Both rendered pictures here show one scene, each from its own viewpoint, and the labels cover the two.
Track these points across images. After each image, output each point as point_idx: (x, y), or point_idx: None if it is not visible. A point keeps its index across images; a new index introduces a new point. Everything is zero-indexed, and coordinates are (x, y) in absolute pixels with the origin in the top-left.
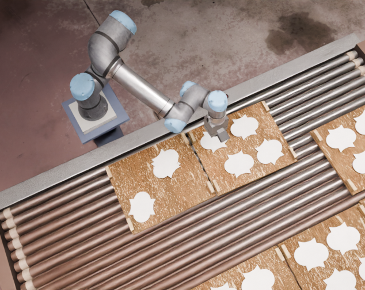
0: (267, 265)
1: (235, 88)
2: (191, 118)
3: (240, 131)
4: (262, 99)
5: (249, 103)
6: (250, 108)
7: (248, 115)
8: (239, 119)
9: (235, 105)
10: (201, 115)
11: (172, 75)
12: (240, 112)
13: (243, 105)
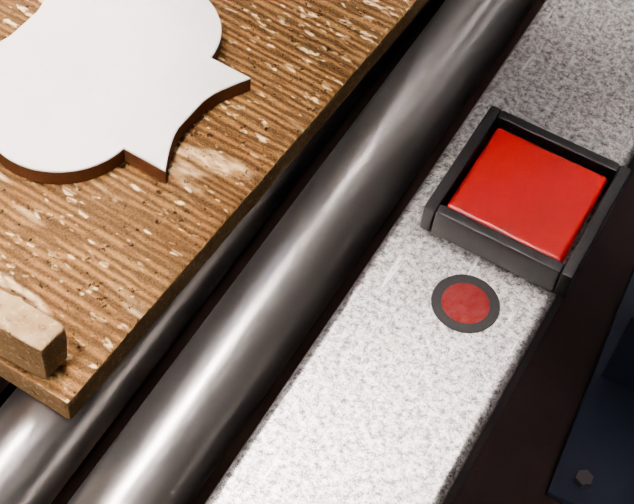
0: None
1: (429, 432)
2: (572, 12)
3: (119, 20)
4: (82, 483)
5: (195, 352)
6: (152, 262)
7: (128, 188)
8: (185, 105)
9: (321, 274)
10: (526, 60)
11: None
12: (216, 186)
13: (242, 296)
